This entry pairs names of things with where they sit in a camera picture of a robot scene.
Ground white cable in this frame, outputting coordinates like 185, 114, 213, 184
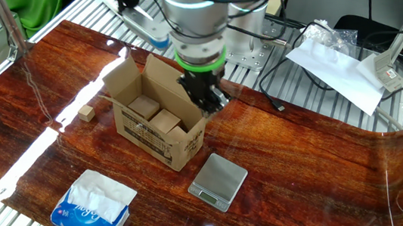
374, 104, 403, 134

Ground wood pattern table mat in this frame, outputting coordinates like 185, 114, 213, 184
0, 0, 403, 226

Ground small wooden cube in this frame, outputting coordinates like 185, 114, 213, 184
76, 103, 97, 124

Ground brown cardboard box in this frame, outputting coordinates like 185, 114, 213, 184
95, 46, 217, 180

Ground blue tissue pack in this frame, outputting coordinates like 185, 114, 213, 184
45, 163, 142, 226

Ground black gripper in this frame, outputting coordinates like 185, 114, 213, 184
175, 66, 234, 119

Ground clear plastic bag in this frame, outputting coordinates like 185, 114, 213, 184
298, 14, 361, 63

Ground silver cable connector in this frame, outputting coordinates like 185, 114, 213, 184
271, 36, 294, 51

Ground wooden block in box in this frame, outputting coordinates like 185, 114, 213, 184
166, 124, 191, 143
126, 92, 163, 123
147, 107, 184, 136

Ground white paper sheet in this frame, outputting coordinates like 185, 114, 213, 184
283, 30, 389, 125

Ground person in green shirt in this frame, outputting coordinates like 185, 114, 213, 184
0, 0, 68, 42

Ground aluminium frame post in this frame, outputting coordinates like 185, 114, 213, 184
0, 0, 35, 63

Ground black office chair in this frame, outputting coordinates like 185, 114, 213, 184
330, 0, 403, 104

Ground black USB cable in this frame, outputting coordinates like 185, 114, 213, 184
251, 18, 339, 115

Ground silver digital scale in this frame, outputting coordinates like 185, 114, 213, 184
184, 148, 253, 217

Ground silver perforated base plate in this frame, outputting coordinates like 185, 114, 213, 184
219, 14, 290, 76

